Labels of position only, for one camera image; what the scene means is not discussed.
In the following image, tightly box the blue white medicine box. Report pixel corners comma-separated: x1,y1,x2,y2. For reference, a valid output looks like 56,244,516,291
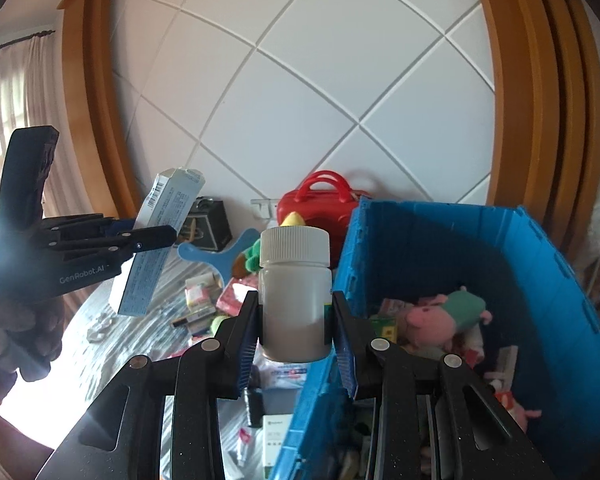
109,168,206,316

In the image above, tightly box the blue plastic hand fan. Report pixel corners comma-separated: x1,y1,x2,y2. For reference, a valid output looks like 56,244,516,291
178,228,260,285

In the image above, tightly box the white green medicine box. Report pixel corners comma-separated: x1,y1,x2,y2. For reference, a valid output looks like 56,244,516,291
262,414,292,479

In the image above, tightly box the white plastic pill bottle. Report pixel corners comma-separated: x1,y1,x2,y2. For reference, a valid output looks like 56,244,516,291
259,226,332,363

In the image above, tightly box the left gloved hand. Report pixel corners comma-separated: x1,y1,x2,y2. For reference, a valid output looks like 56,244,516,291
0,297,65,382

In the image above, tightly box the black gift box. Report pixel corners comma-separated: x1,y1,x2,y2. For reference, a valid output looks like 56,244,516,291
178,196,233,252

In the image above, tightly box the striped blue table cloth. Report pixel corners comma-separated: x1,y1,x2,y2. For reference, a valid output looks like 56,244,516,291
54,244,342,480

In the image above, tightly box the pink tissue pack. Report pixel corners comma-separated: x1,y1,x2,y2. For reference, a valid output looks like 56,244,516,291
215,274,259,316

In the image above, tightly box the green yellow duck plush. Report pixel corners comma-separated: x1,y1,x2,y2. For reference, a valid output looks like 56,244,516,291
232,211,306,278

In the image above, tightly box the pink pig plush in crate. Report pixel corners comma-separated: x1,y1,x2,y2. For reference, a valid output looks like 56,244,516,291
396,287,493,350

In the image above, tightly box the blue plastic storage crate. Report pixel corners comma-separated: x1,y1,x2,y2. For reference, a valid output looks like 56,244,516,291
272,200,600,479

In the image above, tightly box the beige window curtain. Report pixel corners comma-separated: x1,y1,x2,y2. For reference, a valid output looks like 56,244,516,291
0,30,93,217

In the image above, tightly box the red toy suitcase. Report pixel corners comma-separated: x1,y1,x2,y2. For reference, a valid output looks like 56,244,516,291
276,170,372,269

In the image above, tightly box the white wall socket panel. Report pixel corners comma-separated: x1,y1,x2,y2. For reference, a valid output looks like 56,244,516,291
250,198,278,221

